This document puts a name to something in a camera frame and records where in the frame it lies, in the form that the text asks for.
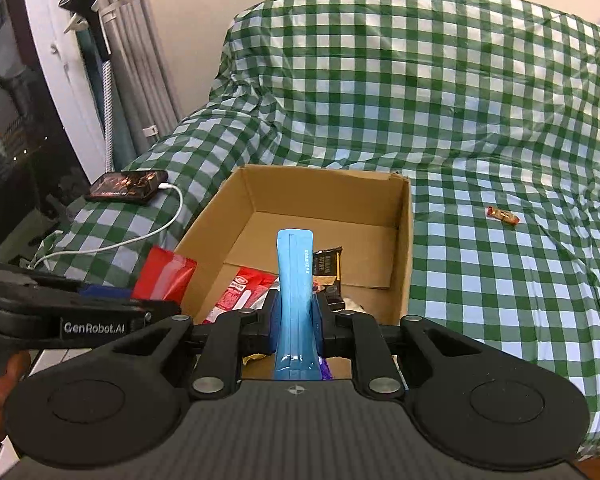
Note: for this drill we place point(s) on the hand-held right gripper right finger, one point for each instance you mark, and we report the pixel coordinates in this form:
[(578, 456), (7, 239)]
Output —
[(320, 327)]

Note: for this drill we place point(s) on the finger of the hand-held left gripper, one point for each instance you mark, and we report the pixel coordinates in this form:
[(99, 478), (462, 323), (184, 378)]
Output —
[(145, 306), (100, 291)]

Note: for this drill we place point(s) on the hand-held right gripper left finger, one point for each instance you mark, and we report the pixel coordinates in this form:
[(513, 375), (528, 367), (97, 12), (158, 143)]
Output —
[(272, 325)]

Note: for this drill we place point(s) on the red snack packet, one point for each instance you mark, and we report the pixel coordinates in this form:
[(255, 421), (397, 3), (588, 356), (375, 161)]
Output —
[(165, 275)]

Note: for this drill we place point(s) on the light blue snack packet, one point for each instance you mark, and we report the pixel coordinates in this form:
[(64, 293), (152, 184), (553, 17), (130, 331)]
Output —
[(295, 290)]

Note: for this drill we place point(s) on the red white wafer packet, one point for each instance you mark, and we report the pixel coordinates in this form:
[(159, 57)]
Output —
[(240, 292)]

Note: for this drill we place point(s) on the black chocolate bar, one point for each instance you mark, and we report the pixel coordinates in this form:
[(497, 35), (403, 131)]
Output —
[(328, 267)]

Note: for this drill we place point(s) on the brown cardboard box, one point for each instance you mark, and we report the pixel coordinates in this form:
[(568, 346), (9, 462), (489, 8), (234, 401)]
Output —
[(320, 195)]

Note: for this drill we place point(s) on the dark smartphone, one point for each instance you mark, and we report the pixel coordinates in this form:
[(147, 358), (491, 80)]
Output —
[(127, 186)]

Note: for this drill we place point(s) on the white curtain clip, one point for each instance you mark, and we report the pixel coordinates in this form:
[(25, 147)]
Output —
[(150, 131)]

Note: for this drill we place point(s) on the dark window pane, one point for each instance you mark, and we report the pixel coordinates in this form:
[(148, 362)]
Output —
[(15, 135)]

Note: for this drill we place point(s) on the red gold candy bar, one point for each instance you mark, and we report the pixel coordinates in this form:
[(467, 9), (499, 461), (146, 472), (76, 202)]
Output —
[(502, 216)]

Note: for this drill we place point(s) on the grey curtain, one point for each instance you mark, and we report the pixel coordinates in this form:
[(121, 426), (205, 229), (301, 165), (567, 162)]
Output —
[(145, 60)]

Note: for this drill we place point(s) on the phone holder stand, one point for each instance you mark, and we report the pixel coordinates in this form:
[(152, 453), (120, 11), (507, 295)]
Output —
[(100, 35)]

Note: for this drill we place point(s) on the green checked tablecloth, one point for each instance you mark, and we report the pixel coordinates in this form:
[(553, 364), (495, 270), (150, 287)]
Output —
[(405, 85)]

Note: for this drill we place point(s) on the white window frame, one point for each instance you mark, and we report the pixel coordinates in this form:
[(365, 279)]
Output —
[(65, 75)]

